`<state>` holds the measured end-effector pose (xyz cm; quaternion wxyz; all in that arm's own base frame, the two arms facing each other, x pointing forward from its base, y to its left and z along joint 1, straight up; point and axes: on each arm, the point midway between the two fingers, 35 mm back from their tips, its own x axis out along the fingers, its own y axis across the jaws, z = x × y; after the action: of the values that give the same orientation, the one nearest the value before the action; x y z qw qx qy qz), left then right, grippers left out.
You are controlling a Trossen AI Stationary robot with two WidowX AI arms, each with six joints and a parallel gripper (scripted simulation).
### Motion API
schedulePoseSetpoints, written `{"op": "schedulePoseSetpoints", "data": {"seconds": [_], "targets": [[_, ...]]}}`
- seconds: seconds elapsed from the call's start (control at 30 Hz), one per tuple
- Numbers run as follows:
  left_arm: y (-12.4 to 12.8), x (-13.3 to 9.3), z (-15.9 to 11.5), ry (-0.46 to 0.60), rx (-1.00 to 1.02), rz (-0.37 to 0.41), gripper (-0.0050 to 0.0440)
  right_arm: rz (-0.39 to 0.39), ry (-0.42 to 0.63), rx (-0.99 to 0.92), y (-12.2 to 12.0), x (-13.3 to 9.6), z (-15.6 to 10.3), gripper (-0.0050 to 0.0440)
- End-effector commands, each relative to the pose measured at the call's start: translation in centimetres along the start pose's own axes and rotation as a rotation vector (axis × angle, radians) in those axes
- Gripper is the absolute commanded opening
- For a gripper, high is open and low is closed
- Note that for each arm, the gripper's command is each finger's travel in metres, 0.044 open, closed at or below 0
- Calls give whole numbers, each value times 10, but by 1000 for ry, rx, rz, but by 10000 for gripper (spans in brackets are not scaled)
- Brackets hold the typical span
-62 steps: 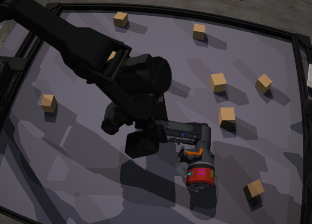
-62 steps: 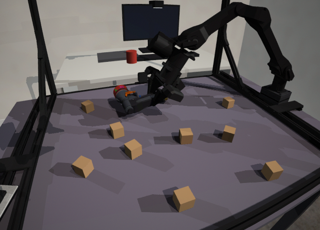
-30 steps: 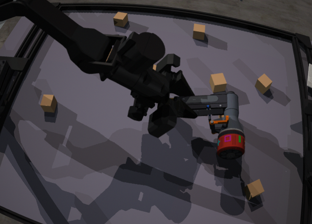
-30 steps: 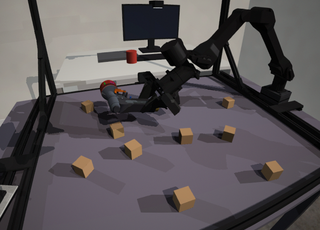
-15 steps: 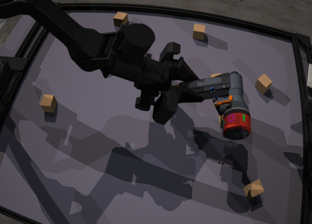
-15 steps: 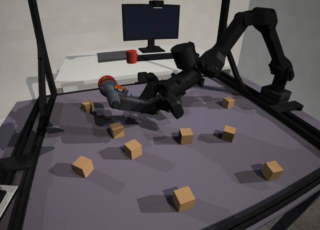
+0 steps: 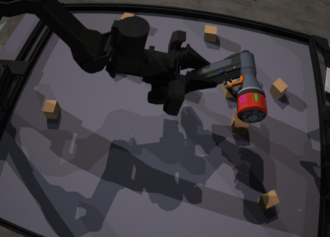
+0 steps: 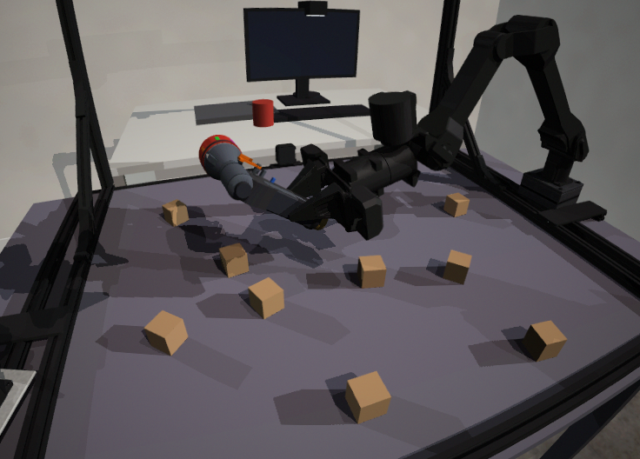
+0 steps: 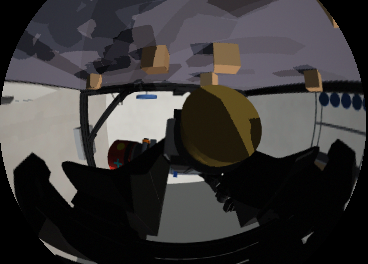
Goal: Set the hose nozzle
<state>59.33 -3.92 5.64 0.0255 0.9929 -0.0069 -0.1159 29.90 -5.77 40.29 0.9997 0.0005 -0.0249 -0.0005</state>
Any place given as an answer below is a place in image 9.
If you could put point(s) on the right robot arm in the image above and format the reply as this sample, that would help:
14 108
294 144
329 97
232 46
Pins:
213 181

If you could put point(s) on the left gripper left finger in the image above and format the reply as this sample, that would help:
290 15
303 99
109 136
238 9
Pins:
138 186

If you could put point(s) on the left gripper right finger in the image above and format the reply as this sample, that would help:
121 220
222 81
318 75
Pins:
258 180

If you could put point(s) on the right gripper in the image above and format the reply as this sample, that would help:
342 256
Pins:
228 206

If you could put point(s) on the tan cube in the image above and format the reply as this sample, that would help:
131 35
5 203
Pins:
94 81
226 58
328 14
155 59
209 78
313 80

